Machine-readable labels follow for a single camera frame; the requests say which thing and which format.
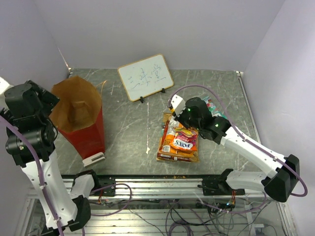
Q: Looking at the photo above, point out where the Fox's fruits candy bag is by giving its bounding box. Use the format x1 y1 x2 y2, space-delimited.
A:
171 127 198 151

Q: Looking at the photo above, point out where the teal snack bag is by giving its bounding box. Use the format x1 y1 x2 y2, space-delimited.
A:
202 96 227 119

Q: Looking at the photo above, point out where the tan kettle chips bag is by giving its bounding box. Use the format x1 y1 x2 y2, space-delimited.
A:
156 112 200 163

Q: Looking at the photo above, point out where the red paper bag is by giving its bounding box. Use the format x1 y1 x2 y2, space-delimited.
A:
50 76 105 162

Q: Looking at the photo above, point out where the orange Kettle chips bag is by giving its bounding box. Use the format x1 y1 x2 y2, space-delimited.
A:
159 124 198 158

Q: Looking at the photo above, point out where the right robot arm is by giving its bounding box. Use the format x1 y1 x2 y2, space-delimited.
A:
170 95 300 203

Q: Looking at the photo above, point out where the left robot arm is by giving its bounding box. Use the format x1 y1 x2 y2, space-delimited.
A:
0 81 100 236

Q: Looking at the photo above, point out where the small whiteboard with stand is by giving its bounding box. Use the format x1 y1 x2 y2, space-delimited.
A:
117 54 174 102

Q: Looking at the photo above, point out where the white object at table edge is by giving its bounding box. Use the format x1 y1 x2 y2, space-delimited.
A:
82 152 106 168

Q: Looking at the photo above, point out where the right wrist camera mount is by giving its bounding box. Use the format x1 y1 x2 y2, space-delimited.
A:
168 94 185 116

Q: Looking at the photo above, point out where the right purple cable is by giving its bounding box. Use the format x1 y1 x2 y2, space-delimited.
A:
167 85 308 214

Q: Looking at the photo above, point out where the purple cable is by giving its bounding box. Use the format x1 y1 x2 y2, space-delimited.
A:
167 85 308 214
0 115 87 236

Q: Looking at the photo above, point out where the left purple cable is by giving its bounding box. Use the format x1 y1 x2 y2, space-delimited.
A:
0 115 87 236

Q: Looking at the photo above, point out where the aluminium rail frame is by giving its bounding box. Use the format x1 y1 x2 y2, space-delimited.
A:
24 174 296 236

